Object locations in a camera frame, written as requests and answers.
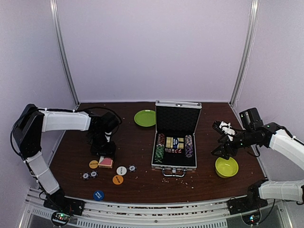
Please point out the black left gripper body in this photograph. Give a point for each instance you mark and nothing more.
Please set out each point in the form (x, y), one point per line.
(99, 145)

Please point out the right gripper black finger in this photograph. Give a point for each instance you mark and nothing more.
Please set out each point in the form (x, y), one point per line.
(227, 155)
(219, 151)

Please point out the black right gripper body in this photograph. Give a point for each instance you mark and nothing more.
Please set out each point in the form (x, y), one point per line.
(227, 144)

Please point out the red card deck box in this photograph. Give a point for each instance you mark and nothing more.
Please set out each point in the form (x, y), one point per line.
(105, 162)

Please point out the white dealer button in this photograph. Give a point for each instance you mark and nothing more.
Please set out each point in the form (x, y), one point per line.
(121, 170)

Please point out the orange big blind button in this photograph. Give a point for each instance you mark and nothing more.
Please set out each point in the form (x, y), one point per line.
(117, 179)

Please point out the aluminium poker case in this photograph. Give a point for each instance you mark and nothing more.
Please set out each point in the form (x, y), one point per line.
(176, 119)

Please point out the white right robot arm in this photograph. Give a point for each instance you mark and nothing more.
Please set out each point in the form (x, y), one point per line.
(273, 136)

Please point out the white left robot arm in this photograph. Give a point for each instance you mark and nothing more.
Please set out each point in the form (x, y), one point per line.
(27, 139)

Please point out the green bowl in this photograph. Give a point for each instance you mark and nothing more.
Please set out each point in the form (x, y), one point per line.
(226, 168)

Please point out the orange button left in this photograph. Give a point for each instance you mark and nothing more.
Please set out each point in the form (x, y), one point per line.
(93, 164)

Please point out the purple poker chip stack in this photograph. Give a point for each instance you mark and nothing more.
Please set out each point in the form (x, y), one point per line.
(188, 146)

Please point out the dark poker chip leftmost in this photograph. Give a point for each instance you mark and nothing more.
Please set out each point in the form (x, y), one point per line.
(85, 176)

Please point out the dark poker chip by dealer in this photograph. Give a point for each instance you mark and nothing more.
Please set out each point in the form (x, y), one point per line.
(132, 168)

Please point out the row of red dice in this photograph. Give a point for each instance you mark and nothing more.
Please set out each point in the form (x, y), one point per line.
(169, 150)

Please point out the blue small blind button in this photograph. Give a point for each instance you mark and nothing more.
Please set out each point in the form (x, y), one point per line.
(98, 195)

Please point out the green plate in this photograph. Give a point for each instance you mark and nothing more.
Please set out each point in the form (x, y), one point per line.
(145, 118)

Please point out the green poker chip stack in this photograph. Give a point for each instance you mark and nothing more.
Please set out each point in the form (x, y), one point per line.
(159, 154)

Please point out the red-black poker chip stack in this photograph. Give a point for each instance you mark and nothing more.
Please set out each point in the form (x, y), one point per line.
(161, 139)

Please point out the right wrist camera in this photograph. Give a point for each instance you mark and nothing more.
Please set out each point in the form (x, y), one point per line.
(223, 128)

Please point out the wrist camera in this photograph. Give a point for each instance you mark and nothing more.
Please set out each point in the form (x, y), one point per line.
(110, 122)
(223, 128)

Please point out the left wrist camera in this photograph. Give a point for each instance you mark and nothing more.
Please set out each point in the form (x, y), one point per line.
(110, 122)

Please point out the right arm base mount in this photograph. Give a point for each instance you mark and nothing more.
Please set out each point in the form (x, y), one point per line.
(245, 204)

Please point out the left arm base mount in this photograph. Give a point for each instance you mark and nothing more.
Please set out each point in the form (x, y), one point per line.
(67, 205)

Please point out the aluminium front rail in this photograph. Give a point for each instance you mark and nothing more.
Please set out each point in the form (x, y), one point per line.
(201, 214)

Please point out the aluminium corner post right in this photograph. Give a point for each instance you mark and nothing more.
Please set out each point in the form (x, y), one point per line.
(249, 41)

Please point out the aluminium corner post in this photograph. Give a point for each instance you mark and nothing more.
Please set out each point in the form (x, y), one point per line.
(249, 41)
(62, 51)

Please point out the aluminium corner post left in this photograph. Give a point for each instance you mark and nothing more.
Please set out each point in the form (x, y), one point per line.
(62, 51)

